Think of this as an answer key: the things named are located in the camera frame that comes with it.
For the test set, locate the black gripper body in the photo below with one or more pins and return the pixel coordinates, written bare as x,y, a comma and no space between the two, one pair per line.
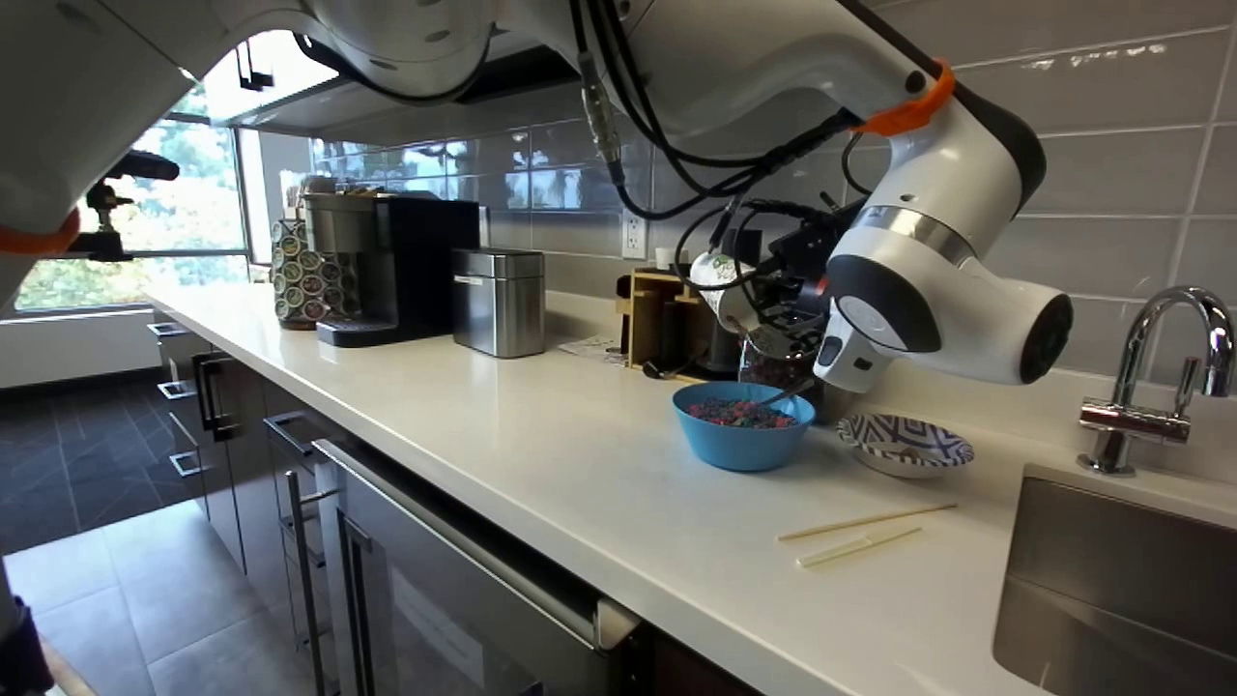
791,275

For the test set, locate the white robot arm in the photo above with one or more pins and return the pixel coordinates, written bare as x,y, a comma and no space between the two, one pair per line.
953,284

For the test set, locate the coffee jar with chrome lid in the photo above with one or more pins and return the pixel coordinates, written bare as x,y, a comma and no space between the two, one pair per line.
776,369

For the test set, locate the colourful cereal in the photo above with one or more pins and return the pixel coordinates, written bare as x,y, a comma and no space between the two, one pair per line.
738,417

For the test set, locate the blue bowl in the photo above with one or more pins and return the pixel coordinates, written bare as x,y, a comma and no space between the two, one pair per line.
739,449

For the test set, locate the black coffee machine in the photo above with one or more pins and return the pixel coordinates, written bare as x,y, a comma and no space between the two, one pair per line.
410,272

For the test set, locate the metal spoon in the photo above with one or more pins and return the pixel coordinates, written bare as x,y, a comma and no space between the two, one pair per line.
776,404

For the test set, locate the wooden pod organizer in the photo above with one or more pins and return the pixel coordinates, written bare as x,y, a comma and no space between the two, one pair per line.
651,321

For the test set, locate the blue white patterned plate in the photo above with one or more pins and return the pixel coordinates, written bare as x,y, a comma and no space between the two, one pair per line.
904,445

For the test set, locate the wooden chopstick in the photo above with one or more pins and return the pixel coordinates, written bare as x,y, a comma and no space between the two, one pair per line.
872,521
855,546

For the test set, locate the stainless steel canister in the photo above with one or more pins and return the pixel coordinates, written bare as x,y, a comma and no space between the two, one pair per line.
497,302

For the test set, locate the chrome faucet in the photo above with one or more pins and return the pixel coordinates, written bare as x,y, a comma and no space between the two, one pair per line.
1133,418

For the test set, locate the steel sink basin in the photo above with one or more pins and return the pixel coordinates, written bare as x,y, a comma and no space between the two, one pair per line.
1124,606

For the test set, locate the steel dishwasher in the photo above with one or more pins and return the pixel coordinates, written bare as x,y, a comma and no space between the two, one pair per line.
449,606

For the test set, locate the patterned bag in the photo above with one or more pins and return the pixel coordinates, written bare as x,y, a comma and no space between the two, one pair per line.
296,284

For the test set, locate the dark upper cabinet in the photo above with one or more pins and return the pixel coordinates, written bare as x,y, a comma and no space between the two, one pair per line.
323,110

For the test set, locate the dark base cabinet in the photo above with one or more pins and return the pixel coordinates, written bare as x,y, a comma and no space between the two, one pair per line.
246,503

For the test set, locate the white wall outlet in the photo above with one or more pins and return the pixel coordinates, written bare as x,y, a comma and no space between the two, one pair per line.
637,234

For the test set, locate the black camera stand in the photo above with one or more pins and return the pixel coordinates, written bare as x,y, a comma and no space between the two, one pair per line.
140,163

